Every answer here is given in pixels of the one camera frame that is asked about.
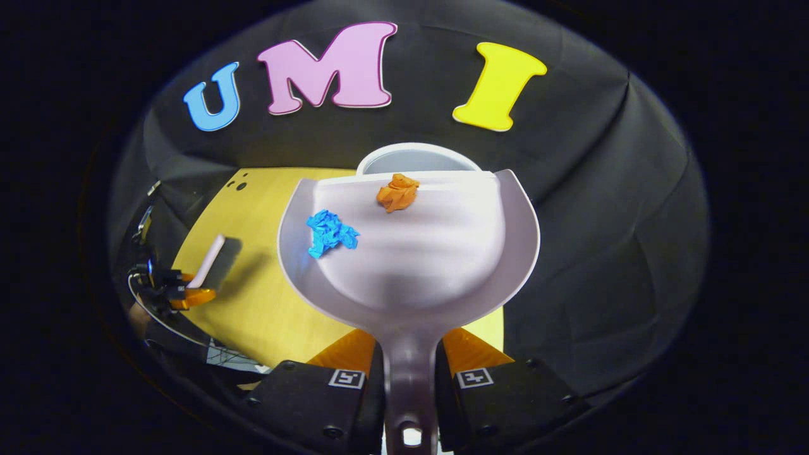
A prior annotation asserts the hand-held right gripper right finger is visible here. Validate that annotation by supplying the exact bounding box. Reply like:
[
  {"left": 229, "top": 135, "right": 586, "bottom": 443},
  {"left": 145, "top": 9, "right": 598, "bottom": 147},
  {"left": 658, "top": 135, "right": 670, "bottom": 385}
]
[{"left": 435, "top": 327, "right": 592, "bottom": 455}]

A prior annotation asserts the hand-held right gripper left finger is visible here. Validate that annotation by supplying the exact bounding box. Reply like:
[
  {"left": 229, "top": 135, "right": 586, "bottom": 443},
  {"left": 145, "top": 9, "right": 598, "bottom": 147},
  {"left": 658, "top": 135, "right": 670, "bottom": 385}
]
[{"left": 246, "top": 329, "right": 386, "bottom": 455}]

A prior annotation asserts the small pink broom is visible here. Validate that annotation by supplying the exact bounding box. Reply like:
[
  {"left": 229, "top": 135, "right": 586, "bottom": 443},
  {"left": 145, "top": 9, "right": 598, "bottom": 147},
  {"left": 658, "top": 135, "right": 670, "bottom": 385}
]
[{"left": 188, "top": 234, "right": 226, "bottom": 289}]

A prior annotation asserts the pink dustpan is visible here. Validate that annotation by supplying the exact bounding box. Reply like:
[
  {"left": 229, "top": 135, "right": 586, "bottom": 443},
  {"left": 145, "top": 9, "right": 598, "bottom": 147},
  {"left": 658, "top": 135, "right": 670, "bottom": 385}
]
[{"left": 277, "top": 167, "right": 541, "bottom": 455}]

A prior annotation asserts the orange paper trash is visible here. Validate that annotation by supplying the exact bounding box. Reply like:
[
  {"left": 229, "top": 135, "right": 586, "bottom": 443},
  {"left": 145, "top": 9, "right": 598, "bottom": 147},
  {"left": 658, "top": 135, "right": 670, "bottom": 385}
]
[{"left": 377, "top": 173, "right": 420, "bottom": 213}]

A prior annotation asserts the white ribbed garbage bin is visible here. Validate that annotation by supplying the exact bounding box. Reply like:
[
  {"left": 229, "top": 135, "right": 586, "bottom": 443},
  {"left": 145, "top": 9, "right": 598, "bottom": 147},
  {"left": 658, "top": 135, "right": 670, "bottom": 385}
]
[{"left": 356, "top": 142, "right": 482, "bottom": 176}]

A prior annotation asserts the blue paper trash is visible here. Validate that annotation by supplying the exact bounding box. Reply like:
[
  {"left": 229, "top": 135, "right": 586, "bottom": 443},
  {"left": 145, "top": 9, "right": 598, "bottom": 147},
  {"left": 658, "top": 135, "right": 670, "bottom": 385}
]
[{"left": 307, "top": 209, "right": 360, "bottom": 259}]

